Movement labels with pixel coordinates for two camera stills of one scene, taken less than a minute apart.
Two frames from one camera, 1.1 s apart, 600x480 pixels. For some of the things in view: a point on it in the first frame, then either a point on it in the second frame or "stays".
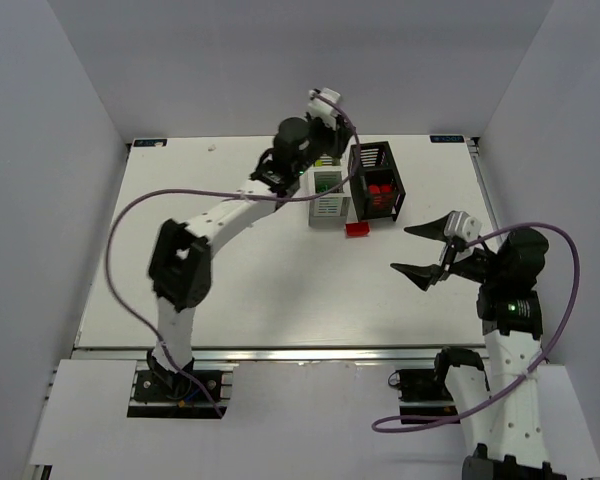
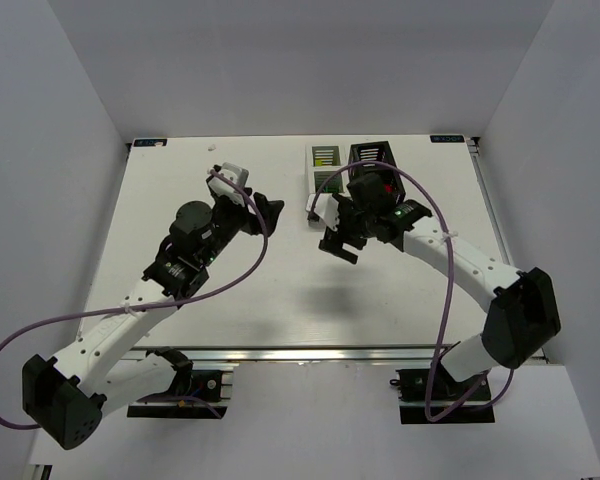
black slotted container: (377, 188) stays
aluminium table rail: (275, 353) stays
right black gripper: (446, 261) to (347, 236)
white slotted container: (330, 211) stays
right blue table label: (447, 138) stays
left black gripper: (331, 141) to (253, 216)
